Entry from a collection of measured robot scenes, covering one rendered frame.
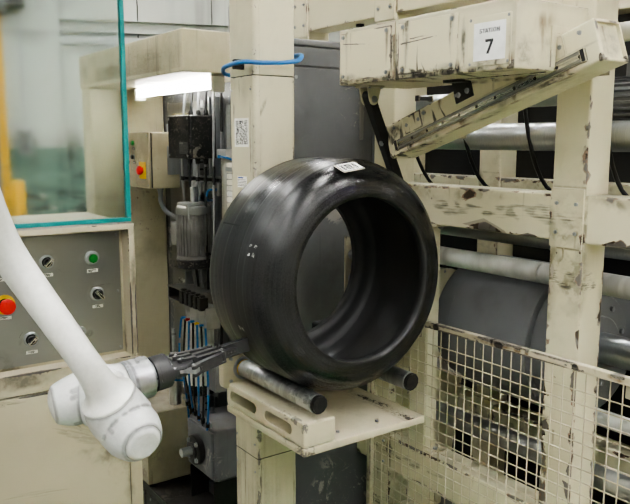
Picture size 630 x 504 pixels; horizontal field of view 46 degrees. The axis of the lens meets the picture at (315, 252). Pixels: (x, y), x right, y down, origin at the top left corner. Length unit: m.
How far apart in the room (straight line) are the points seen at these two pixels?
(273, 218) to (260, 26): 0.57
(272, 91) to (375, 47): 0.29
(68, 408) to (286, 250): 0.54
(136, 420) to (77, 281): 0.79
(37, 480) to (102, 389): 0.81
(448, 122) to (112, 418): 1.10
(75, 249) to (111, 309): 0.20
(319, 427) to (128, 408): 0.50
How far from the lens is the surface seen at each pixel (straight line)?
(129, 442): 1.39
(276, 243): 1.60
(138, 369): 1.59
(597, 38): 1.70
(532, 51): 1.70
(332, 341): 2.04
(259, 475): 2.16
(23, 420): 2.10
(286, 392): 1.78
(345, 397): 2.05
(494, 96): 1.85
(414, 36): 1.87
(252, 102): 1.96
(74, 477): 2.20
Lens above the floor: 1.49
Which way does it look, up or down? 9 degrees down
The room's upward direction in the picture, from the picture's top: straight up
